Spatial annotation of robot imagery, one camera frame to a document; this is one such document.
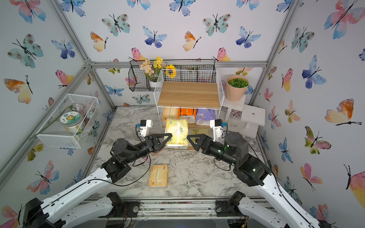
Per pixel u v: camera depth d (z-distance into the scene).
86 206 0.55
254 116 0.94
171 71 0.82
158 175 0.80
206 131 0.99
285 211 0.39
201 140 0.51
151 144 0.54
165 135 0.59
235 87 0.84
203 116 0.76
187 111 0.76
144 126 0.59
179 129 0.59
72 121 0.65
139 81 0.91
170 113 0.79
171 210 0.75
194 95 0.70
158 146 0.55
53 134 0.59
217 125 0.54
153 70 0.84
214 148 0.52
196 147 0.51
